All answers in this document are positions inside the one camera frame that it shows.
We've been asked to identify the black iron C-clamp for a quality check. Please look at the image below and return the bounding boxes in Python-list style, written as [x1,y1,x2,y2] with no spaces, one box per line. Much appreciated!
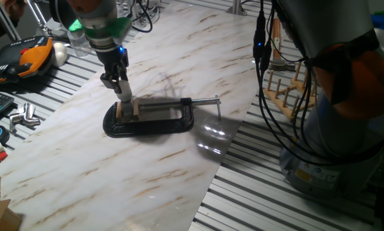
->
[102,95,222,138]

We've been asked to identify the wooden handle hammer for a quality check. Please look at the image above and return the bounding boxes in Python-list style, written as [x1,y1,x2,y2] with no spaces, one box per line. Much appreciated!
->
[268,17,297,73]

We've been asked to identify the black round device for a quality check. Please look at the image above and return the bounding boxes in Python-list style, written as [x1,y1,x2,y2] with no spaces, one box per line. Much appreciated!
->
[48,0,79,31]

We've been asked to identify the black cable bundle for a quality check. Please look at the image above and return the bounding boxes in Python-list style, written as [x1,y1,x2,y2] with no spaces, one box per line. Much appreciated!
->
[252,0,384,166]

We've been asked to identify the white light bulb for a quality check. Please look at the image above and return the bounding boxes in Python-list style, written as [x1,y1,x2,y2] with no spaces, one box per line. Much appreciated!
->
[116,79,134,103]

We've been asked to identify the marble pattern mat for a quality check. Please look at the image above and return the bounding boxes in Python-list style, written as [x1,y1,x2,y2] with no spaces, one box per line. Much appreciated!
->
[0,0,276,231]

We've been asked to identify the person hand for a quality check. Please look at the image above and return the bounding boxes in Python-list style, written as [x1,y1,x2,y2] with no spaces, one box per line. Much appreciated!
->
[1,0,28,21]

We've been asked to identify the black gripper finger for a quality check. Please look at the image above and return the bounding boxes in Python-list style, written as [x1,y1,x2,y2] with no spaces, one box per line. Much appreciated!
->
[99,71,124,96]
[118,64,130,82]

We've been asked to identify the aluminium profile post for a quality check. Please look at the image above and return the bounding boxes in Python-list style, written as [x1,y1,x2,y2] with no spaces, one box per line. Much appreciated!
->
[0,0,21,42]
[226,0,248,17]

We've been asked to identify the small wooden block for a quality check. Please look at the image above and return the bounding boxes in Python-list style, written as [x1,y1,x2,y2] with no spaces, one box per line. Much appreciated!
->
[132,98,141,120]
[115,100,124,123]

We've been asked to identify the thin metal rod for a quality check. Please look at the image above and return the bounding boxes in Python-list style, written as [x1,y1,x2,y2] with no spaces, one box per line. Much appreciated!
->
[28,0,52,37]

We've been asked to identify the white egg-shaped object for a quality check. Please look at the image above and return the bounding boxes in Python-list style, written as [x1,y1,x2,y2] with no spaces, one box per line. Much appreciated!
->
[52,41,69,68]

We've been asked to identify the orange black teach pendant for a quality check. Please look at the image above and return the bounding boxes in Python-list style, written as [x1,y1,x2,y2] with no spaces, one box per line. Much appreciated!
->
[0,35,55,85]

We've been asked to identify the silver metal pipe fitting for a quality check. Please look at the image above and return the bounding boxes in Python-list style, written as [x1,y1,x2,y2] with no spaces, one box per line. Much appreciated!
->
[8,102,42,133]

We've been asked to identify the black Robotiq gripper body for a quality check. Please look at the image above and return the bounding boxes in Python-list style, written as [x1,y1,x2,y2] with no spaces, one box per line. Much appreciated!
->
[95,45,130,76]

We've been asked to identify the wooden peg rack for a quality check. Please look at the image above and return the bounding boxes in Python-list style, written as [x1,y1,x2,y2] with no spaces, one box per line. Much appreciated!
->
[263,59,317,121]

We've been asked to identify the clear jar white lid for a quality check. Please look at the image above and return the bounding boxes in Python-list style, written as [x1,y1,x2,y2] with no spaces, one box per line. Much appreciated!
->
[67,30,93,58]

